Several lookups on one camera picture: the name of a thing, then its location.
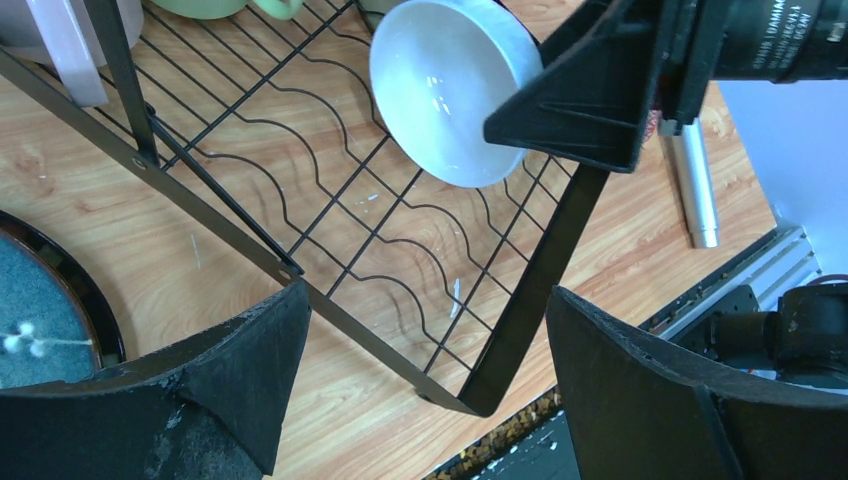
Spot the silver microphone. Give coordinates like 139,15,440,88
658,118,719,249

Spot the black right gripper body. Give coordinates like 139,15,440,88
657,0,733,126

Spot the blue-grey ceramic plate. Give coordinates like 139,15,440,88
1,211,126,389

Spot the white zigzag ceramic bowl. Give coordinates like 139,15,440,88
369,1,543,188

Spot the pink ceramic mug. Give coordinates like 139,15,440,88
1,0,109,107

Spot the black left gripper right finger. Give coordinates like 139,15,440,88
546,287,847,479

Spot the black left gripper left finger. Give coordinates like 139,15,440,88
1,281,312,479

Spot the light green mug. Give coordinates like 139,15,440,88
153,0,304,20

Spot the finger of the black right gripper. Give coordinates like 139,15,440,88
483,1,670,173

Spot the black wire dish rack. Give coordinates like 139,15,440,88
1,1,608,417

